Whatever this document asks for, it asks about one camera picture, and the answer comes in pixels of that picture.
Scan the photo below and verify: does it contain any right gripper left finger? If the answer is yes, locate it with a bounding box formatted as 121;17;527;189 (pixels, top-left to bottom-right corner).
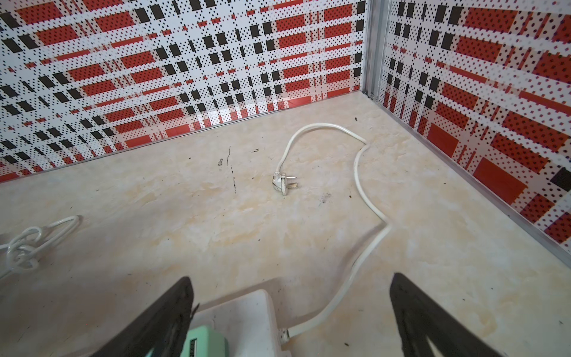
93;277;195;356

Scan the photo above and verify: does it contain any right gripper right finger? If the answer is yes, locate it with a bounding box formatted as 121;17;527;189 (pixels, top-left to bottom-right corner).
390;272;500;356

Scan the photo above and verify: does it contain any green plug adapter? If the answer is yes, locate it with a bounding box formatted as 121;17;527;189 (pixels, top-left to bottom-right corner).
180;325;229;357

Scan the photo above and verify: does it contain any long white power strip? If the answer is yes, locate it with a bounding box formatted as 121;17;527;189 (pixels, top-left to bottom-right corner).
190;289;291;356

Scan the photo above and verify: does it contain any white cord of square strips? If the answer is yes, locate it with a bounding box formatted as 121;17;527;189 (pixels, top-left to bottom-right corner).
0;215;82;280

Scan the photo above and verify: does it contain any white cord of long strip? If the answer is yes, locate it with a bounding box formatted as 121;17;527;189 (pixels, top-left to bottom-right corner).
271;122;393;345

